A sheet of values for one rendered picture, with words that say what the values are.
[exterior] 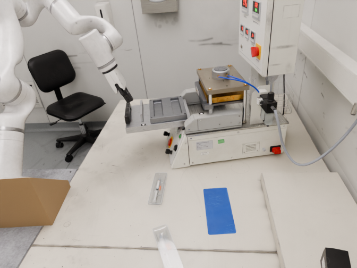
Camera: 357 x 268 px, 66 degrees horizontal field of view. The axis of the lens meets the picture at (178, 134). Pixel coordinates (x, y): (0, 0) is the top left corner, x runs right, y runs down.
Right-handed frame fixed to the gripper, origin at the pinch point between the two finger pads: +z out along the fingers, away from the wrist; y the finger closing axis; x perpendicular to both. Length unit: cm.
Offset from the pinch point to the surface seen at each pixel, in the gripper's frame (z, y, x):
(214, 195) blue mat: 40, 37, 19
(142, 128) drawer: 11.9, 11.1, 0.9
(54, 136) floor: 62, -158, -142
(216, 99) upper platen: 14.4, 10.2, 35.8
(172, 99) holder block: 14.2, -8.3, 16.3
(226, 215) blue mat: 41, 48, 21
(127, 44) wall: 9, -155, -16
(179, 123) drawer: 17.0, 11.1, 16.6
